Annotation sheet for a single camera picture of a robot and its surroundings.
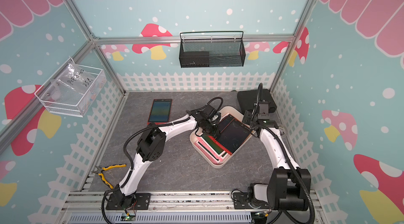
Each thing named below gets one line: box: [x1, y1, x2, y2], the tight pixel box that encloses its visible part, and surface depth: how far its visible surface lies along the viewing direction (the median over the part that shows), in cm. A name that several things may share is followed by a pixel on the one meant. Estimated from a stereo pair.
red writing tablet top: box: [147, 98, 173, 126], surface depth 113 cm
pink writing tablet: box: [196, 134, 229, 162], surface depth 92 cm
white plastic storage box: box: [220, 106, 256, 132], surface depth 102 cm
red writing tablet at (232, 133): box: [207, 113, 251, 156], surface depth 96 cm
